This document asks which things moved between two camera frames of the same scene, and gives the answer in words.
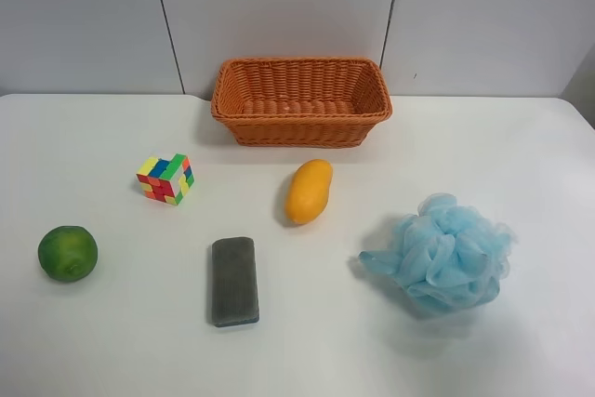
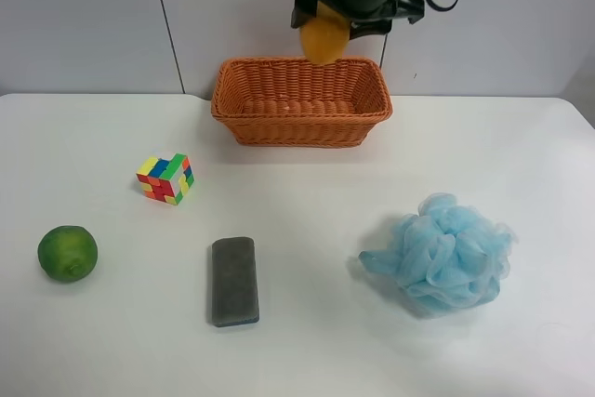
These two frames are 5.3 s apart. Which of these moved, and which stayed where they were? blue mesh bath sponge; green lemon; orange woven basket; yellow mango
Moved: yellow mango
Stayed: blue mesh bath sponge; orange woven basket; green lemon
